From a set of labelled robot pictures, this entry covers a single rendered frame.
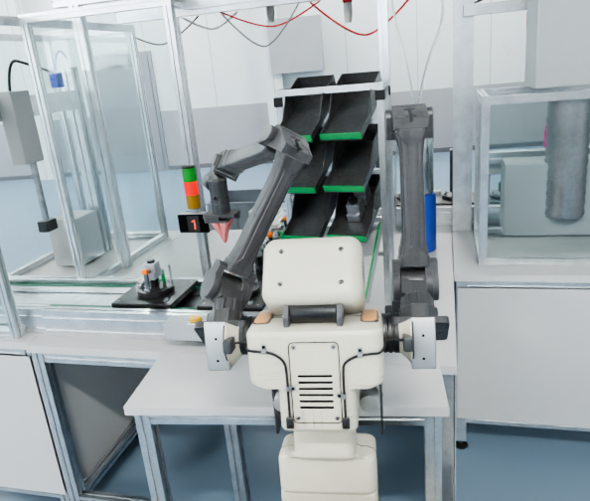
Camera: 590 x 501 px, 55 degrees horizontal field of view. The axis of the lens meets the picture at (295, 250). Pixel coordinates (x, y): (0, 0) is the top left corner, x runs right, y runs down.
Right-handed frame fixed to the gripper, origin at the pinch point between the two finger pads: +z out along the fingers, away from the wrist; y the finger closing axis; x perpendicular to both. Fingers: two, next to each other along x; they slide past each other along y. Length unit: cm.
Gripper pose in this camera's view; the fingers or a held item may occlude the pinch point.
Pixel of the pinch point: (224, 240)
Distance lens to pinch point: 177.9
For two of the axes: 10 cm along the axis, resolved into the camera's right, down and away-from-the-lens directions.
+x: -2.5, 3.4, -9.1
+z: 0.8, 9.4, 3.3
